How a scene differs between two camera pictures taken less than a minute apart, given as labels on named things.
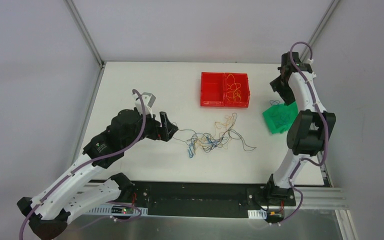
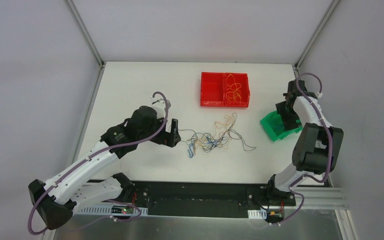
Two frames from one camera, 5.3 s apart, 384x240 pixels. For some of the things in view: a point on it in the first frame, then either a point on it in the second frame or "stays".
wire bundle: [223, 131] stays
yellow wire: [234, 92] stays
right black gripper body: [281, 88] -> [285, 110]
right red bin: [237, 90] stays
